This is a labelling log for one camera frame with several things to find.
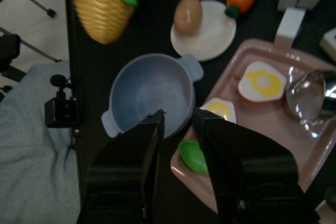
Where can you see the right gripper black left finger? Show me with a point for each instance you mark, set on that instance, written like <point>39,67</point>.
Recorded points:
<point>127,175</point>

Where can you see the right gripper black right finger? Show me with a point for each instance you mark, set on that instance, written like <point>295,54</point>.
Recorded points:
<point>250,175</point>

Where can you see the orange croissant-shaped piece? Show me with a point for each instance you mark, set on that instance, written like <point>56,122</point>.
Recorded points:
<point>100,11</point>

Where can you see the green toy leaf piece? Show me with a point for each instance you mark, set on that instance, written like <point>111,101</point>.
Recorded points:
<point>192,157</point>

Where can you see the pink tray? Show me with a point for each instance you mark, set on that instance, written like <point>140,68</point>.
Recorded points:
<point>271,121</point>

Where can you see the toy fried egg slice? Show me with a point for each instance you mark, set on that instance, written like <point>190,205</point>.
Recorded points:
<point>263,82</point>
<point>219,106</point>

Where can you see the grey cloth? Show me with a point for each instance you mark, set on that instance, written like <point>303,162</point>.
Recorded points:
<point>31,156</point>

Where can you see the silver metal utensil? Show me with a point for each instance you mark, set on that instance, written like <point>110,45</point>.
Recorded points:
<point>306,100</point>

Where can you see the small white plate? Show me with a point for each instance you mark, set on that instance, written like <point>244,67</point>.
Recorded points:
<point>214,39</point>

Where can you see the small white toy block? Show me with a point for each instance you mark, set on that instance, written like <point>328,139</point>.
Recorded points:
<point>328,43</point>

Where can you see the black stand base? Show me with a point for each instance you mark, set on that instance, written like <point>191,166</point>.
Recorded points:
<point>10,54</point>

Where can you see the orange fruit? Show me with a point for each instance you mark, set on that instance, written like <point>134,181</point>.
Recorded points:
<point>188,15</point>

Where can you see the black table-edge camera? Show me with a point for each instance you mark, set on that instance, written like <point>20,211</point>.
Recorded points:
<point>62,111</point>

